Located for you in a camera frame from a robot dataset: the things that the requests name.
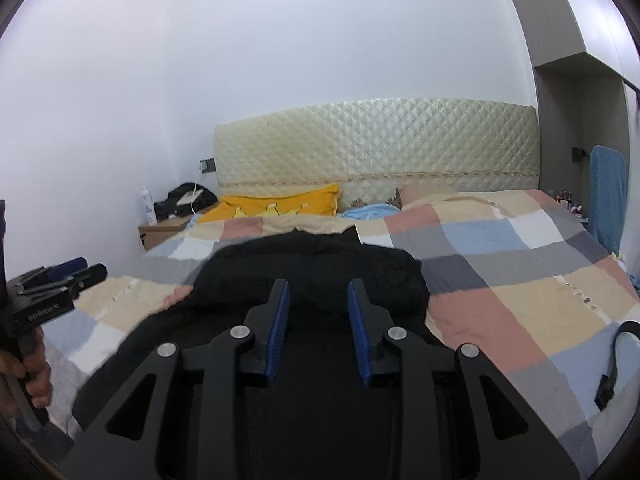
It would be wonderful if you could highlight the black bag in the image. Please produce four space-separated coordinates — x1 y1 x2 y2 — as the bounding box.
153 181 218 221

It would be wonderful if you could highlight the pink pillow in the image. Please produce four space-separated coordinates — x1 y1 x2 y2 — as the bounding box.
395 182 457 209

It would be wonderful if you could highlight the checkered pastel blanket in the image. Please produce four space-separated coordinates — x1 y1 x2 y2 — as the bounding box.
40 187 640 480

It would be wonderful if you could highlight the blue towel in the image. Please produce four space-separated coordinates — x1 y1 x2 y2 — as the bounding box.
587 145 629 256

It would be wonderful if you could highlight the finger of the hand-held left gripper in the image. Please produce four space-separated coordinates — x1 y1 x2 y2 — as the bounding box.
69 263 109 292
39 256 89 282

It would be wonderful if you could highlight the light blue cloth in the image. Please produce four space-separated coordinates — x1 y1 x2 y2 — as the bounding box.
340 202 401 221

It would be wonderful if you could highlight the white spray bottle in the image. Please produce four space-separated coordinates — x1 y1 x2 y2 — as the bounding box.
141 187 159 226

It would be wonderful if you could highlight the yellow pillow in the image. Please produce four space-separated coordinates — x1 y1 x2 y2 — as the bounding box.
195 183 342 224

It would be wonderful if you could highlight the quilted cream headboard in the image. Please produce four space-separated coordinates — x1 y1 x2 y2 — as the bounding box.
213 101 543 211

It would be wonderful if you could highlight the person's left hand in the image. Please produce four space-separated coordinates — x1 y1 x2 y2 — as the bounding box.
0 339 54 409

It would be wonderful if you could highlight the grey and white wardrobe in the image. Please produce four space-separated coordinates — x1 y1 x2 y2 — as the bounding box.
492 0 640 261

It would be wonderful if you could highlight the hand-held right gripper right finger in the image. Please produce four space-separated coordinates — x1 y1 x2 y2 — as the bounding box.
346 278 583 480

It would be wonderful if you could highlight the row of cosmetic bottles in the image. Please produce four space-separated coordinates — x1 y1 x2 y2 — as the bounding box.
547 189 589 219

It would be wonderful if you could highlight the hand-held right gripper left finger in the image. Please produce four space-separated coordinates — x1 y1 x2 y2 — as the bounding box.
57 278 291 480

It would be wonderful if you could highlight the black puffer jacket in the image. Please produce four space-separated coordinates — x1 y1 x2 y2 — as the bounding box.
70 227 432 480

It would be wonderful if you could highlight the black strap with buckle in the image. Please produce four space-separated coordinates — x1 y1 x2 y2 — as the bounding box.
594 321 640 411

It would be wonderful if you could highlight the wooden nightstand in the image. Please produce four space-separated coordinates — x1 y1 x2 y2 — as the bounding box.
138 202 216 251

